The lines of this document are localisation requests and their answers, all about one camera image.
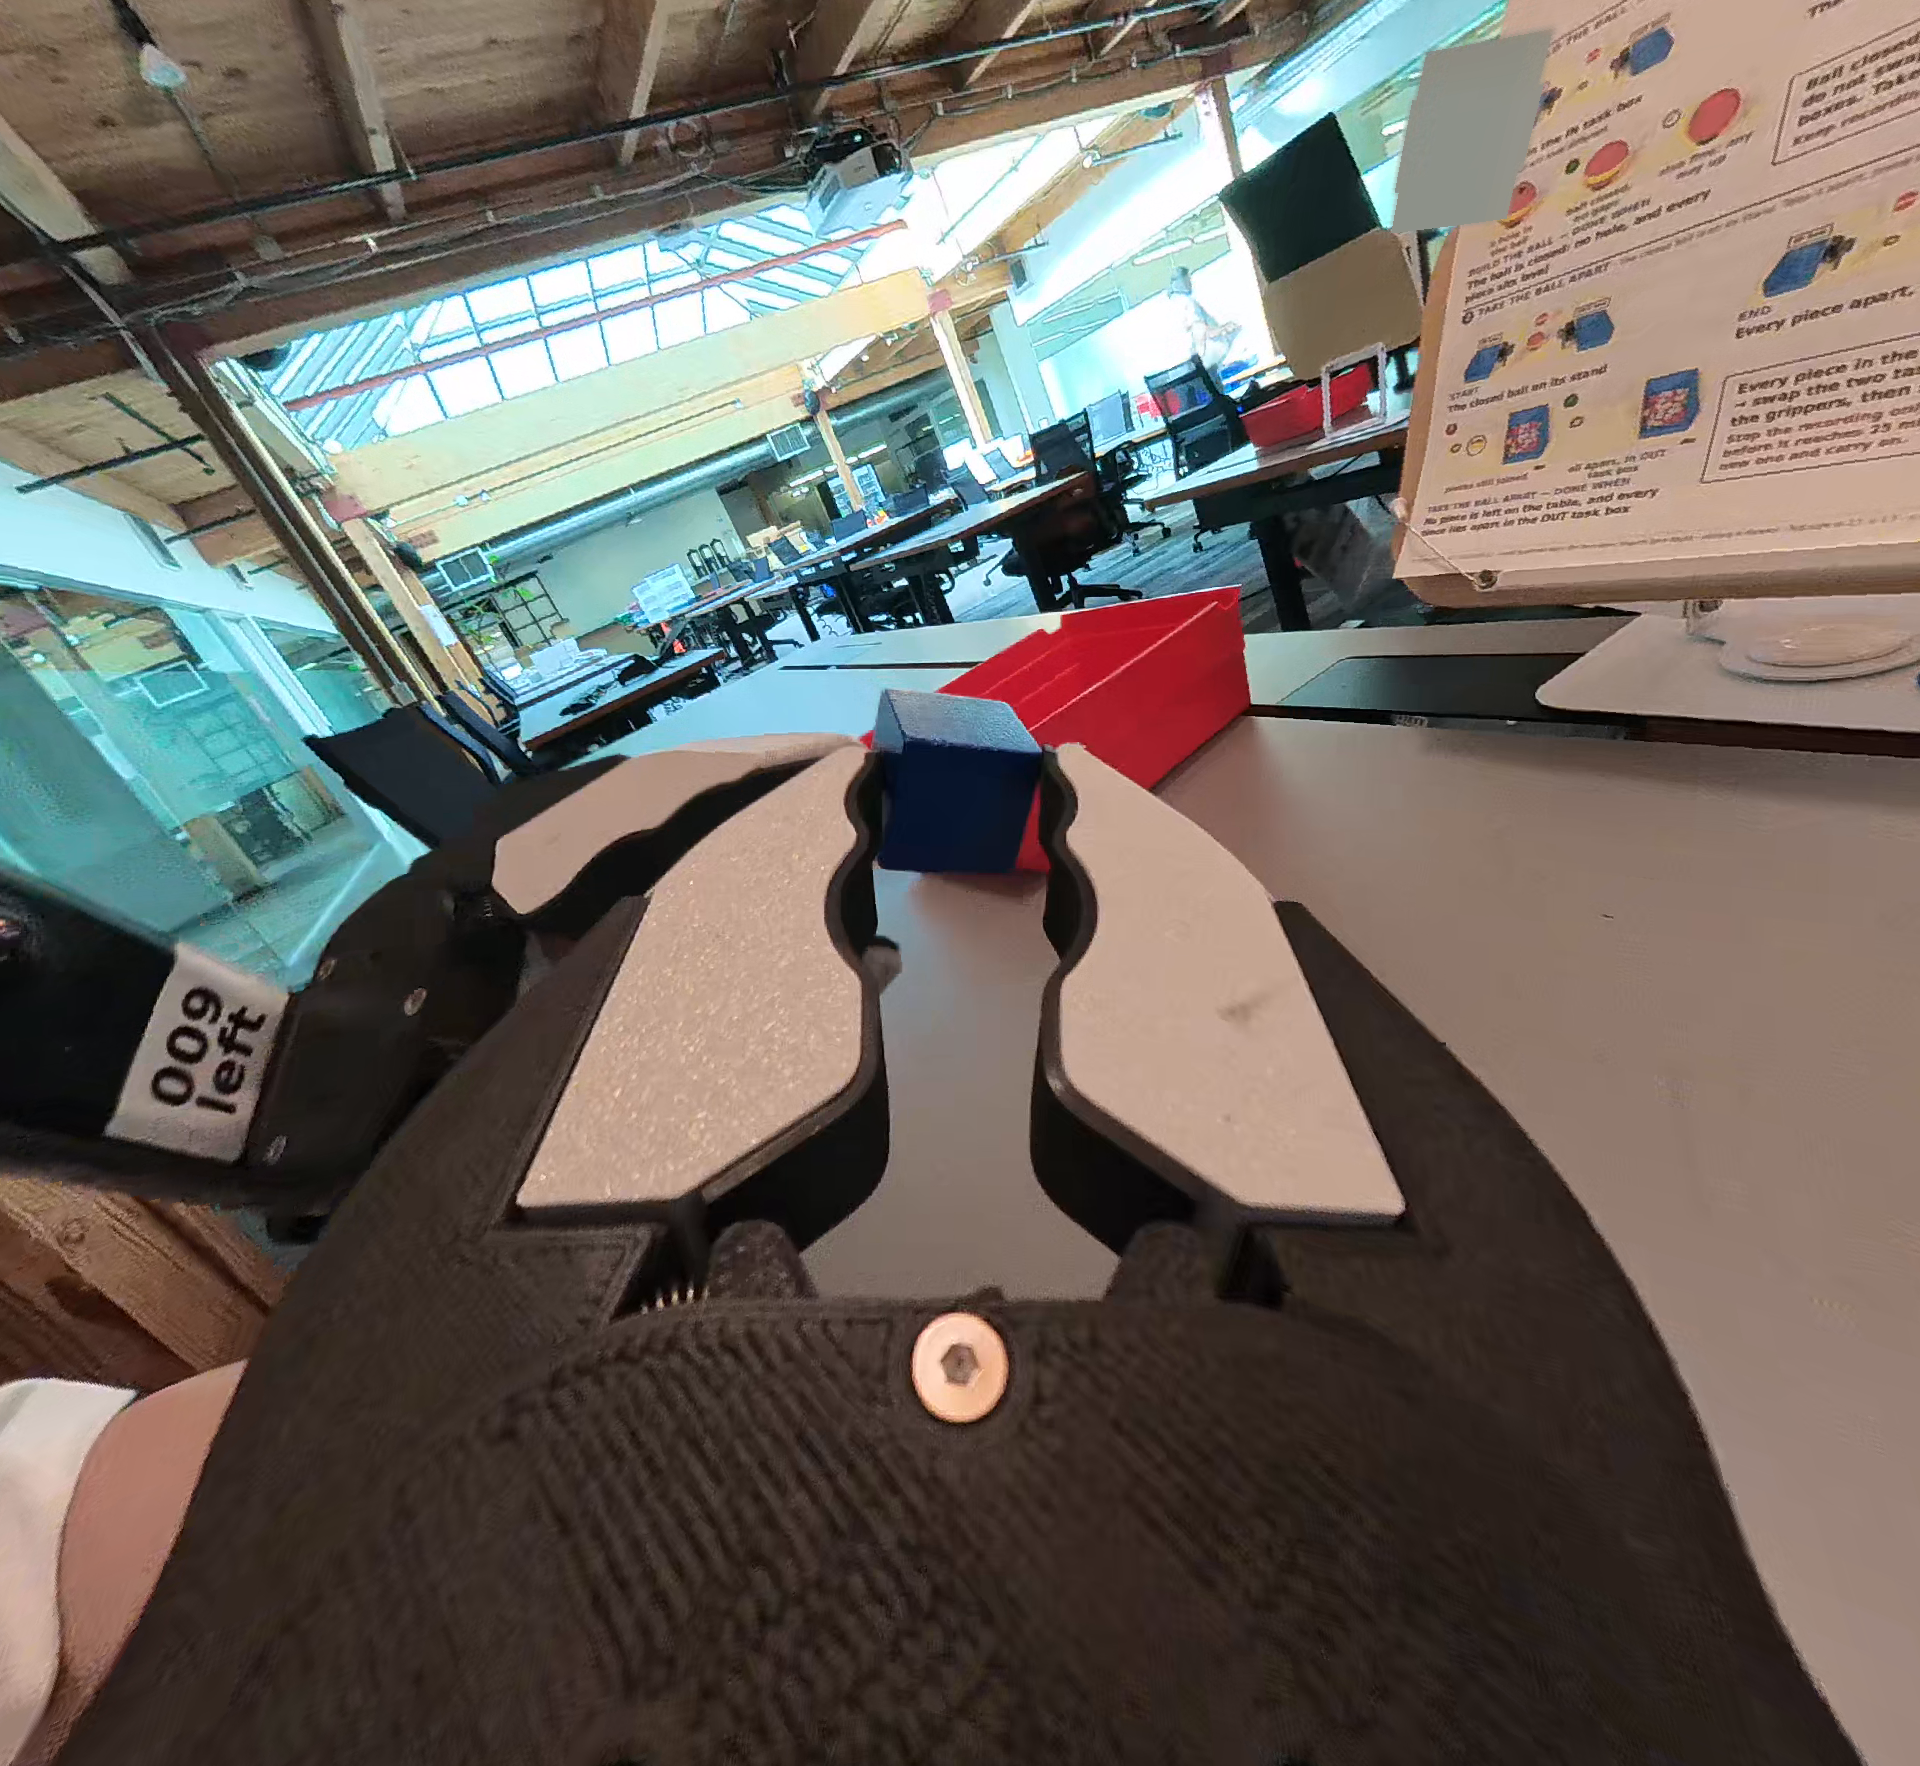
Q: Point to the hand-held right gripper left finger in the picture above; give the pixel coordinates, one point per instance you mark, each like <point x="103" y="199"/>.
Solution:
<point x="704" y="1045"/>

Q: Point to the wooden pillar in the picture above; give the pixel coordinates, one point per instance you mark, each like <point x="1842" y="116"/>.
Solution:
<point x="120" y="1271"/>

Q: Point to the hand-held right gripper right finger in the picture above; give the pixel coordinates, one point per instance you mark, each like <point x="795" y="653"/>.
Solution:
<point x="1215" y="1045"/>

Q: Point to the long office desk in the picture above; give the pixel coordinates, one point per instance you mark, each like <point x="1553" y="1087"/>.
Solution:
<point x="960" y="521"/>

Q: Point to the instruction sheet on board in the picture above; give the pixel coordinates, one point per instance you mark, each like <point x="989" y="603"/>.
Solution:
<point x="1652" y="584"/>

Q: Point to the red plastic bin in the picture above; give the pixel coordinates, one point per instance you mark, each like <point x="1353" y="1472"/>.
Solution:
<point x="1305" y="417"/>
<point x="1112" y="686"/>

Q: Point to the white wood-edged table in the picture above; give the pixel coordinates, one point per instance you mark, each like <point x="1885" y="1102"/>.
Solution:
<point x="842" y="686"/>

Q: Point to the grey ceiling heater unit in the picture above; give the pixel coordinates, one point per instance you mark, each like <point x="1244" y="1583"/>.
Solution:
<point x="856" y="180"/>

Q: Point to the black office chair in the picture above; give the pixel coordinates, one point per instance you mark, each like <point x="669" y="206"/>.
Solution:
<point x="1200" y="417"/>
<point x="405" y="760"/>
<point x="1074" y="490"/>

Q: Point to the small dark blue object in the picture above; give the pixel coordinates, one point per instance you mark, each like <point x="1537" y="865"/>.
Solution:
<point x="960" y="791"/>

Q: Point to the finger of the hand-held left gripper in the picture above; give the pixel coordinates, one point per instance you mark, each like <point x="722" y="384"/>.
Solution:
<point x="601" y="836"/>

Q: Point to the printed instruction sheet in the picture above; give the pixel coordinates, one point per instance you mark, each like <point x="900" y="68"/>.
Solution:
<point x="1725" y="220"/>

